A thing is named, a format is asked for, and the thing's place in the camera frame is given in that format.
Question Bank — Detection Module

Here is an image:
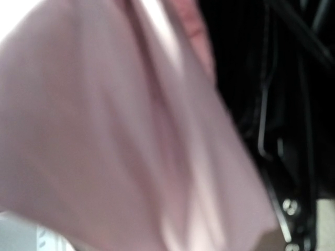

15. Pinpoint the pink umbrella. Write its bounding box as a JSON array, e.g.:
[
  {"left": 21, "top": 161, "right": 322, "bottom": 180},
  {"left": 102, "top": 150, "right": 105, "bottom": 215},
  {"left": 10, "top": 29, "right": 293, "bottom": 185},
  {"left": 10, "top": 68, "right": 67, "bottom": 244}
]
[{"left": 1, "top": 1, "right": 334, "bottom": 250}]

